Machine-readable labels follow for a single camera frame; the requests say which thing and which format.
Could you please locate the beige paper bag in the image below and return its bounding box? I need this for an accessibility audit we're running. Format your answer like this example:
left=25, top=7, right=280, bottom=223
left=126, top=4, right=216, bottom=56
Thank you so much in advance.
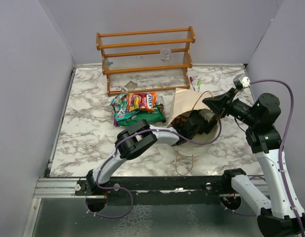
left=166, top=87, right=222, bottom=176

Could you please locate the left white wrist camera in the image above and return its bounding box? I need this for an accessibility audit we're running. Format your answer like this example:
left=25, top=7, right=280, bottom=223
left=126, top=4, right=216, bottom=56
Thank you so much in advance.
left=199, top=109, right=215, bottom=122

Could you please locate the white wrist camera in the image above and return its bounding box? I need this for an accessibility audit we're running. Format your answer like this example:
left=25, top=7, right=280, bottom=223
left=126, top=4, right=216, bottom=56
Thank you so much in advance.
left=233, top=74, right=250, bottom=95
left=199, top=109, right=215, bottom=122

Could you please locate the orange Fox's fruits packet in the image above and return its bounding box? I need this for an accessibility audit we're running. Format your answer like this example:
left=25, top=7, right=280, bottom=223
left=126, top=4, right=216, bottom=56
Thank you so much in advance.
left=127, top=92, right=157, bottom=112

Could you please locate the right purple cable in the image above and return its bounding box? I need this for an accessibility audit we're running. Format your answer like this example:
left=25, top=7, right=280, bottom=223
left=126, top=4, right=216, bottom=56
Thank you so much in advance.
left=224, top=79, right=305, bottom=237

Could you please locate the red orange snack packet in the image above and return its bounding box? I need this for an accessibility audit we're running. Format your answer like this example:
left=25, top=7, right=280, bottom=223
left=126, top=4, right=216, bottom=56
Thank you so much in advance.
left=173, top=112, right=219, bottom=135

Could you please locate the brown snack bag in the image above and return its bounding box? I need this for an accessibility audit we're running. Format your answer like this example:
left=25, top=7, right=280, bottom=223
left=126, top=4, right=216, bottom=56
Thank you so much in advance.
left=156, top=96, right=165, bottom=116

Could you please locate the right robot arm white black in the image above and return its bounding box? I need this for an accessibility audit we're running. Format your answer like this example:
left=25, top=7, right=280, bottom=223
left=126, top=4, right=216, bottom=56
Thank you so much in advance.
left=202, top=88, right=305, bottom=237

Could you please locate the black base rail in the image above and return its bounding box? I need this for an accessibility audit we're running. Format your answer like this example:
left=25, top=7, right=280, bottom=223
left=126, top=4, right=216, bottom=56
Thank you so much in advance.
left=75, top=175, right=241, bottom=210

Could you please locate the green snack packet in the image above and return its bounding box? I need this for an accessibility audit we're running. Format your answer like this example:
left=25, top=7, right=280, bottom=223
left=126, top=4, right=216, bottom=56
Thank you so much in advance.
left=117, top=105, right=166, bottom=126

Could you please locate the clear plastic jar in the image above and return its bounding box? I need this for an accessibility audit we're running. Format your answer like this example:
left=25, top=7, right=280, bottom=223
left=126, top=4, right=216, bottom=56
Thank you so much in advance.
left=160, top=48, right=171, bottom=61

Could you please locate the wooden orange shelf rack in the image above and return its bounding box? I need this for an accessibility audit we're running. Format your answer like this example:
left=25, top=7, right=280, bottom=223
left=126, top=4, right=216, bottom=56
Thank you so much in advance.
left=96, top=26, right=196, bottom=95

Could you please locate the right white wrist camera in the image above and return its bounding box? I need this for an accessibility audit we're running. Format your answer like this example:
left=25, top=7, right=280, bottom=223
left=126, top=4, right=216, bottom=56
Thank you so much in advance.
left=233, top=74, right=250, bottom=95

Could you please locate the teal snack packet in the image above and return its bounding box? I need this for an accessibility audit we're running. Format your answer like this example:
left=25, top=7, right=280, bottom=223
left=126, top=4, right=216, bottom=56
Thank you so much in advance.
left=111, top=92, right=139, bottom=122

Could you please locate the small red white box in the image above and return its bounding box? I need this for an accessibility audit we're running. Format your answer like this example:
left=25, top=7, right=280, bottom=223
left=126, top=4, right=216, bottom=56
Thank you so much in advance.
left=110, top=86, right=122, bottom=92

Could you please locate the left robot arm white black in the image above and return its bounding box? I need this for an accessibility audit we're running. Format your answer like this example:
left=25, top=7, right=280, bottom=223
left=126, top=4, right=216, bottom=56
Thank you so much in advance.
left=86, top=111, right=217, bottom=195

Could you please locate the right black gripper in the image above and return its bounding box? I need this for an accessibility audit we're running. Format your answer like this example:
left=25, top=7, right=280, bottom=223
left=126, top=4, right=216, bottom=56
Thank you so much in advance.
left=203, top=87, right=259, bottom=127

